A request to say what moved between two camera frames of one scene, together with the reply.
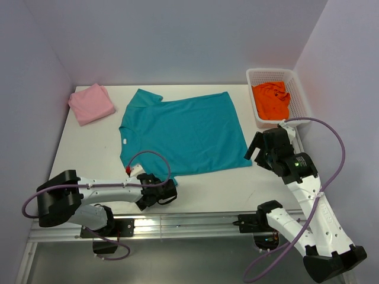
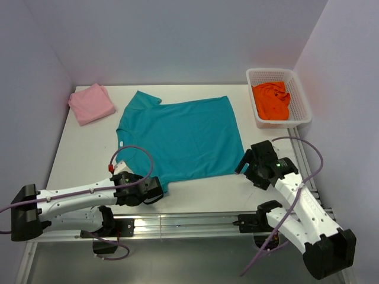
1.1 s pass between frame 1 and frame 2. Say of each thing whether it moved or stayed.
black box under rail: stayed
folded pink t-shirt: stayed
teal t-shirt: stayed
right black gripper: moved
